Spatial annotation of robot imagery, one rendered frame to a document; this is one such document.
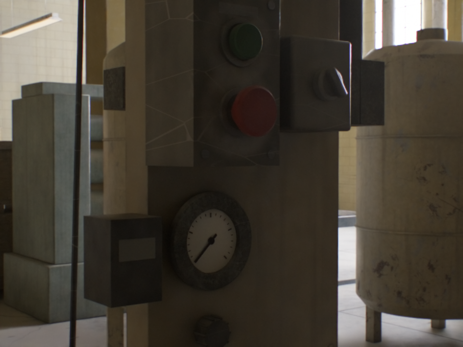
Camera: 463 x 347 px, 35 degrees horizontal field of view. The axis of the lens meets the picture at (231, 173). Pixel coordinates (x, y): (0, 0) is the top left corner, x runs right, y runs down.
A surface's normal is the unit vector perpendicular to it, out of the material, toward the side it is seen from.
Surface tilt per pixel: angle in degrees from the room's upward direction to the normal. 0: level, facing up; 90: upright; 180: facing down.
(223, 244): 90
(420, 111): 90
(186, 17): 90
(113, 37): 90
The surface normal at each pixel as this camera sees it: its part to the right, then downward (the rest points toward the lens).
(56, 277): 0.60, 0.02
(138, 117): -0.80, 0.02
